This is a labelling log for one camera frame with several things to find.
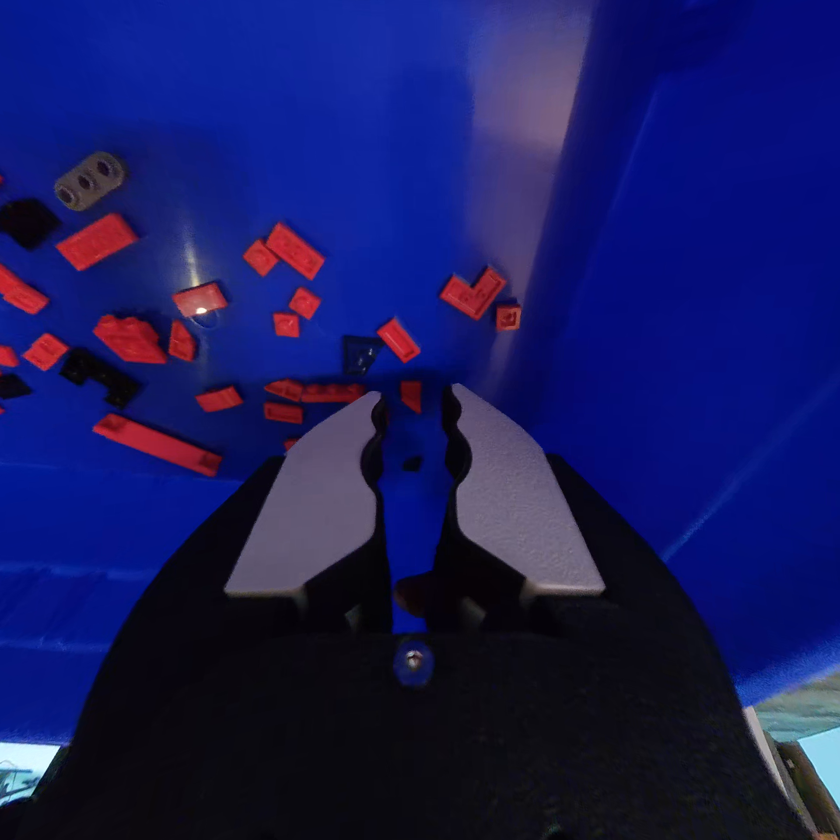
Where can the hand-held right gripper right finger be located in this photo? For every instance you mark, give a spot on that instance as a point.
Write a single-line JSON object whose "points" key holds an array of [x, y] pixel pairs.
{"points": [[519, 519]]}

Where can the blue plastic bin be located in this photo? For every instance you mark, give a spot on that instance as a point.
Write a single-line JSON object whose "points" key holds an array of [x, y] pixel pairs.
{"points": [[591, 197]]}

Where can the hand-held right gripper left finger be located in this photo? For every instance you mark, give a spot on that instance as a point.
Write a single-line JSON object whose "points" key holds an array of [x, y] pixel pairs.
{"points": [[309, 525]]}

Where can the pile of red lego pieces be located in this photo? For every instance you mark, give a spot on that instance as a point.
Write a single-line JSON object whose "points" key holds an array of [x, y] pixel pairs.
{"points": [[158, 444]]}

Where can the grey lego beam with holes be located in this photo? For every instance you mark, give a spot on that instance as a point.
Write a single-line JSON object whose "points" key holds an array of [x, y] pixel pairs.
{"points": [[89, 181]]}

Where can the person's right hand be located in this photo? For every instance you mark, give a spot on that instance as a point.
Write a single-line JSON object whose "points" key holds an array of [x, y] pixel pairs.
{"points": [[418, 593]]}

